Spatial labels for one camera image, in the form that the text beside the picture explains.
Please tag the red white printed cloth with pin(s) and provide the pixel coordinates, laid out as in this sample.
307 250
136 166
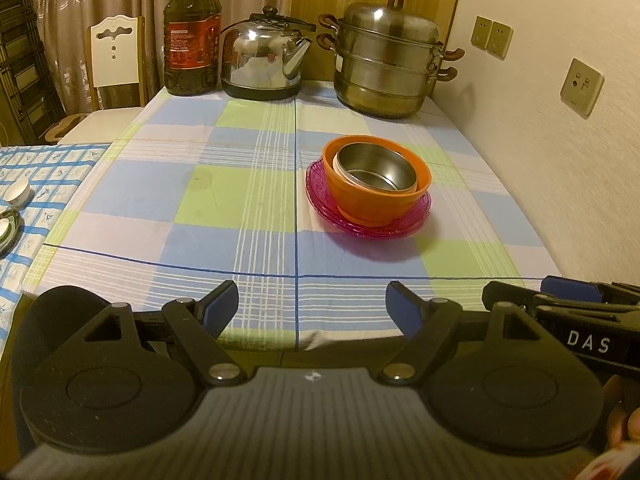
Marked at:
607 465

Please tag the stainless steel bowl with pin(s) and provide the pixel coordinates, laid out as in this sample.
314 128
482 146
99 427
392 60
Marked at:
380 167

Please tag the orange plastic bowl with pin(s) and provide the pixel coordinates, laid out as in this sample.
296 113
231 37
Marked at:
370 205

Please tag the beige wall data outlet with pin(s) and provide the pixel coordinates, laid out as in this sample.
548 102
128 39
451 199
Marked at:
581 87

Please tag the stainless steel kettle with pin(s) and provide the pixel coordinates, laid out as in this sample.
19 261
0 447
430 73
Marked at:
255 65

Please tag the stainless steel steamer pot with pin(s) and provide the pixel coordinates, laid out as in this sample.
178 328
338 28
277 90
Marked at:
385 70

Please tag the person's right hand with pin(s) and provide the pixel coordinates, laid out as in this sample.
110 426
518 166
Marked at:
625 410

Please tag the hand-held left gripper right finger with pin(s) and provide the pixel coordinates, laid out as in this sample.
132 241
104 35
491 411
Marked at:
402 310

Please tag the blue checked cloth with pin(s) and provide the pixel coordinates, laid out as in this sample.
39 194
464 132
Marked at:
55 175

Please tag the cooking oil bottle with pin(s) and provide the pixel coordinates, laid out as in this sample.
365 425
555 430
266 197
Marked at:
192 45

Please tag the black metal rack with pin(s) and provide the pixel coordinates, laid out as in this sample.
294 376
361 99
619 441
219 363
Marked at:
25 70

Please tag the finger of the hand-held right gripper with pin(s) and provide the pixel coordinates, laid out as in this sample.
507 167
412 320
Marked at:
570 287
505 294

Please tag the pastel checked tablecloth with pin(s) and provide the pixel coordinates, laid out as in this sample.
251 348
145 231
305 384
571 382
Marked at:
200 210

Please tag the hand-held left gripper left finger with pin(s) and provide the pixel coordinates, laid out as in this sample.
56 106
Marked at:
222 305

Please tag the white plastic bowl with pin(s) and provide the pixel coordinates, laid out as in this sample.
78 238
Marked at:
385 189

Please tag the large purple glass plate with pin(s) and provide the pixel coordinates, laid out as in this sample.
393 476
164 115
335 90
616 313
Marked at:
380 231

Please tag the small white cup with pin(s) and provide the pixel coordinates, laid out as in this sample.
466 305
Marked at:
19 192

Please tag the beige wall socket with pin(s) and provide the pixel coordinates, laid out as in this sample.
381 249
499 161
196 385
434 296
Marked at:
482 33
500 40

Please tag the white wooden chair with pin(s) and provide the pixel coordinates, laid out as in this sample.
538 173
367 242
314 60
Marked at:
115 60

